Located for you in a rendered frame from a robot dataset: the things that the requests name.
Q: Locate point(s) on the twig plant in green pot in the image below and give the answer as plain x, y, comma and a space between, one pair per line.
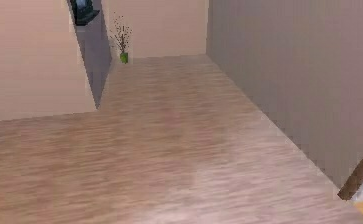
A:
124, 57

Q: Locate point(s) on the black furniture piece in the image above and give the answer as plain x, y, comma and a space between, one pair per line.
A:
83, 15

